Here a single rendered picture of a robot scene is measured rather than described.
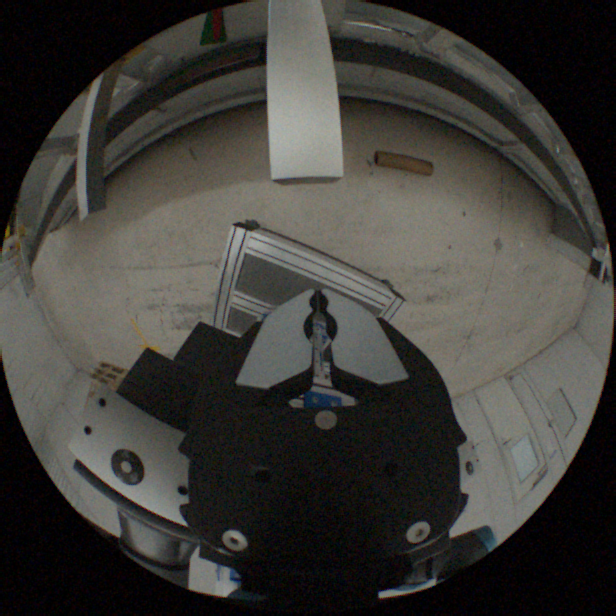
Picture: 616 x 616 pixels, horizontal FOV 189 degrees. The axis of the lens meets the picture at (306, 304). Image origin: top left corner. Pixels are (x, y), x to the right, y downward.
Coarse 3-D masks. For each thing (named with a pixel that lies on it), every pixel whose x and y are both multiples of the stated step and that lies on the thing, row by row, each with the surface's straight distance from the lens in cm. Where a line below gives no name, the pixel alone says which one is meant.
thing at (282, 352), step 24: (288, 312) 10; (312, 312) 10; (264, 336) 9; (288, 336) 8; (264, 360) 7; (288, 360) 7; (312, 360) 7; (240, 384) 7; (264, 384) 7; (288, 384) 7; (312, 384) 8
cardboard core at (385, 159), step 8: (376, 152) 100; (384, 152) 97; (376, 160) 101; (384, 160) 95; (392, 160) 97; (400, 160) 99; (408, 160) 101; (416, 160) 104; (424, 160) 108; (400, 168) 101; (408, 168) 102; (416, 168) 103; (424, 168) 105; (432, 168) 108
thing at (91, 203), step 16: (112, 64) 39; (96, 80) 39; (112, 80) 37; (96, 96) 34; (96, 112) 33; (96, 128) 32; (80, 144) 32; (96, 144) 31; (80, 160) 31; (96, 160) 30; (80, 176) 30; (96, 176) 29; (80, 192) 29; (96, 192) 28; (80, 208) 29; (96, 208) 27
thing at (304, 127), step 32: (288, 0) 17; (320, 0) 17; (288, 32) 13; (320, 32) 13; (288, 64) 11; (320, 64) 11; (288, 96) 10; (320, 96) 10; (288, 128) 9; (320, 128) 9; (288, 160) 8; (320, 160) 8
